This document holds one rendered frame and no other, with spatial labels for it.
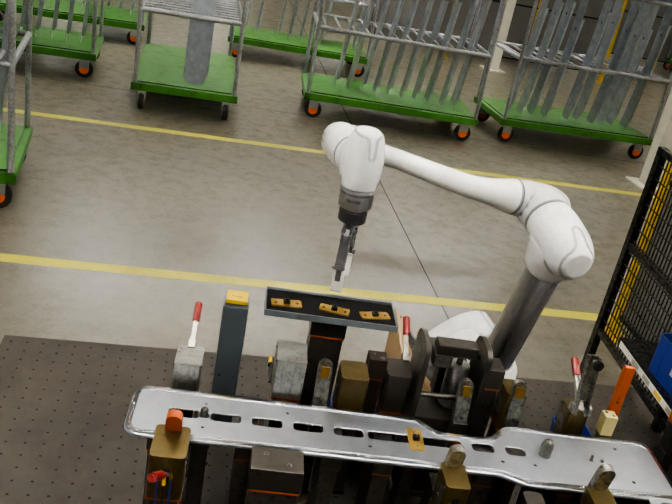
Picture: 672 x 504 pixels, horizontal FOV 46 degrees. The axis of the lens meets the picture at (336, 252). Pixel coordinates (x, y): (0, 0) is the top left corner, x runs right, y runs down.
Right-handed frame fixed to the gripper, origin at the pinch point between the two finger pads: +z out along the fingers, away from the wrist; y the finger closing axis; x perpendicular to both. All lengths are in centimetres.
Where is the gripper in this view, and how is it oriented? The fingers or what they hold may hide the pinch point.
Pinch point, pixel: (340, 276)
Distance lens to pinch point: 215.9
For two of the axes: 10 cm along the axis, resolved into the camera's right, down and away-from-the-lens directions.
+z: -1.7, 9.0, 4.0
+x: 9.7, 2.3, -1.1
